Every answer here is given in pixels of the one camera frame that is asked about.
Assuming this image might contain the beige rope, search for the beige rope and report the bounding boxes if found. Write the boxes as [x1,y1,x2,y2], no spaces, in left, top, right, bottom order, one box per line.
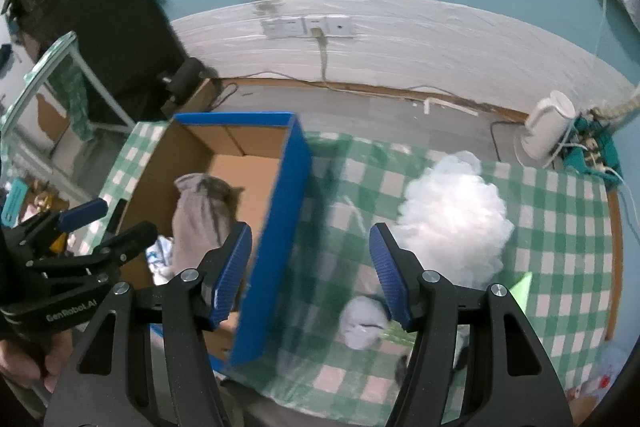
[592,97,640,118]

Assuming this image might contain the white patterned cloth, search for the white patterned cloth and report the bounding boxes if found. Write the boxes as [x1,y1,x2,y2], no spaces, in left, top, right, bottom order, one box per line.
[145,234,177,286]

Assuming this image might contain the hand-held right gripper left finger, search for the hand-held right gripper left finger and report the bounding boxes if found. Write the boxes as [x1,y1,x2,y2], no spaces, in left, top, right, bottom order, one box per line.
[45,222,253,427]

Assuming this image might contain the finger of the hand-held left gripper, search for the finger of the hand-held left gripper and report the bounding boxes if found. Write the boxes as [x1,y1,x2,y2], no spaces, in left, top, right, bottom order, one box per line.
[25,221,160,278]
[20,199,109,244]

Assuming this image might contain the small black device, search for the small black device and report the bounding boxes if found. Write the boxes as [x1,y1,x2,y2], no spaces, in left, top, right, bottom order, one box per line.
[160,57,207,106]

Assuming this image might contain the translucent plastic bag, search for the translucent plastic bag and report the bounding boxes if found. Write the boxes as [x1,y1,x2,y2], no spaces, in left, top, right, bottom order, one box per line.
[565,347,632,409]

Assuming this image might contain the white sock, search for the white sock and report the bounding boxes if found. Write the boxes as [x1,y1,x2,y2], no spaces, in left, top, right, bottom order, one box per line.
[340,296,394,351]

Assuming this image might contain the green checkered tablecloth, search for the green checkered tablecloth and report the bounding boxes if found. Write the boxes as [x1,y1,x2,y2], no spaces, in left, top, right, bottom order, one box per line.
[97,119,619,423]

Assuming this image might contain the white wall socket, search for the white wall socket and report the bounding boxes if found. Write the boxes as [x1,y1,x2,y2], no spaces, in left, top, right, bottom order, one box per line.
[302,16,329,38]
[262,18,292,40]
[328,16,355,38]

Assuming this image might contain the thin white cable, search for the thin white cable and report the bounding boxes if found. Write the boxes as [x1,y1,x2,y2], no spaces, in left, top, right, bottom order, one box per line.
[592,0,609,58]

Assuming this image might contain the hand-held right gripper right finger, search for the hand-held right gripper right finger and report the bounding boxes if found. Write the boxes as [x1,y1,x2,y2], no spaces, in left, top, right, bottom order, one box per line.
[369,222,574,427]

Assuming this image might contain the blue cardboard box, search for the blue cardboard box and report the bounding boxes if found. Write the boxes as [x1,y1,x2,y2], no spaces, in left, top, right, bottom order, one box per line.
[115,112,314,369]

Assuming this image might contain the teal basket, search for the teal basket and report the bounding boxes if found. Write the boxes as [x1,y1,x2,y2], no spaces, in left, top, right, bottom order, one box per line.
[562,116,624,188]

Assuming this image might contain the grey plug cable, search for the grey plug cable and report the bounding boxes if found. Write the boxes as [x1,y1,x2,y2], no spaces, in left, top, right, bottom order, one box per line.
[310,28,332,88]

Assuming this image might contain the person's left hand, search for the person's left hand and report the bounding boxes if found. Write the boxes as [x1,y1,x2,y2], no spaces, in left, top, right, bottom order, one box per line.
[0,336,74,396]

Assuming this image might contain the green paper piece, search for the green paper piece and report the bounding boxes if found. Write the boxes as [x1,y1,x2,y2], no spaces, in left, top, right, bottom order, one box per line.
[510,272,534,309]

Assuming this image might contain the white metal frame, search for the white metal frame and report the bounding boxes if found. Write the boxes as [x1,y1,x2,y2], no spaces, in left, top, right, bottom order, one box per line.
[0,32,137,188]

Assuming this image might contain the white electric kettle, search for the white electric kettle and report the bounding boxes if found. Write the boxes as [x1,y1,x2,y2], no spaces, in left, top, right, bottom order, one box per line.
[515,90,577,168]

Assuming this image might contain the grey sock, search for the grey sock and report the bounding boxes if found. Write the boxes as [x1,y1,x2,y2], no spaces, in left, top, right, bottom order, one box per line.
[171,173,239,281]

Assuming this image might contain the white mesh bath sponge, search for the white mesh bath sponge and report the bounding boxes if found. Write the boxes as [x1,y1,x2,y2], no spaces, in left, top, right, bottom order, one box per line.
[397,151,516,291]

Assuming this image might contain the black floor cable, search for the black floor cable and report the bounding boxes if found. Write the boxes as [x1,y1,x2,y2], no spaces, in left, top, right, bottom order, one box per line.
[489,119,524,164]

